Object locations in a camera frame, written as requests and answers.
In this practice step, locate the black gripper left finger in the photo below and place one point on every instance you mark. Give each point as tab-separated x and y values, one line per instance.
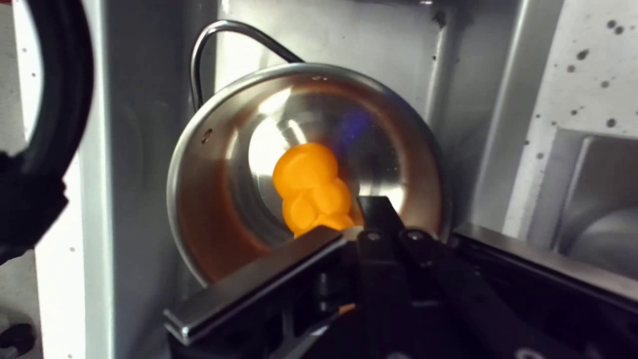
232	296

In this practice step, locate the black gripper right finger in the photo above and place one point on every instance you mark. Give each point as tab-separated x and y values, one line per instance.
379	221

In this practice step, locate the orange carrot plush toy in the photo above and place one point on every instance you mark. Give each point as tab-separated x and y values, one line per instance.
311	193

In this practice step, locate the small steel pot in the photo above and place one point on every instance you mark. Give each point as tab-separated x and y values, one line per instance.
222	203

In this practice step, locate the grey toy sink basin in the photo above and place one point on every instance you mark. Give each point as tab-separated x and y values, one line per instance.
469	67

